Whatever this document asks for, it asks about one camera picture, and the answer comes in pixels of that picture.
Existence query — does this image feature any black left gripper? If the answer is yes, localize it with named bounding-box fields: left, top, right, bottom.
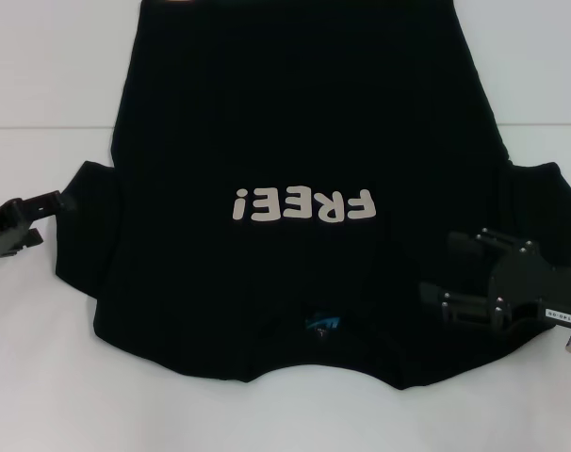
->
left=0, top=189, right=75, bottom=264

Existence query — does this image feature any black shirt with FREE print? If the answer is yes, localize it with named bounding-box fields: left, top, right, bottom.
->
left=54, top=0, right=571, bottom=392

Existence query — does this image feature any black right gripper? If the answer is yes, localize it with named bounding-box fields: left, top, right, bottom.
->
left=418, top=227, right=571, bottom=327

